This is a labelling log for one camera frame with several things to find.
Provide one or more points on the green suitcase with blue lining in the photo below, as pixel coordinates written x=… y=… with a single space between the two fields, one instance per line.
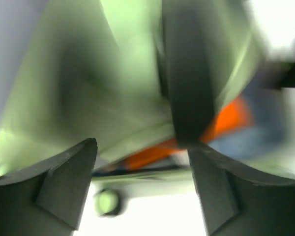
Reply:
x=99 y=67

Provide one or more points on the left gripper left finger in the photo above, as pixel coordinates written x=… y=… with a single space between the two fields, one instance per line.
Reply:
x=47 y=198

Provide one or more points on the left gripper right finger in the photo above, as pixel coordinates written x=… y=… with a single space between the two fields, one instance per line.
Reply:
x=238 y=200

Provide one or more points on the orange cloth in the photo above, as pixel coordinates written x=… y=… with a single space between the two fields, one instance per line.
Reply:
x=233 y=117

